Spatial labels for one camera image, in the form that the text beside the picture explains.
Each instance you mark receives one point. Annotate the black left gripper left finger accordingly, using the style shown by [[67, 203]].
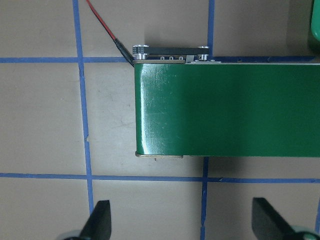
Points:
[[99, 224]]

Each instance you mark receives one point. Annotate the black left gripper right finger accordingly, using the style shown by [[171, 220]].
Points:
[[268, 224]]

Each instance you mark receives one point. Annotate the green conveyor belt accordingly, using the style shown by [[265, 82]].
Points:
[[227, 107]]

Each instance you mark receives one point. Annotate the green plastic tray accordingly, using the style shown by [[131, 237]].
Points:
[[315, 20]]

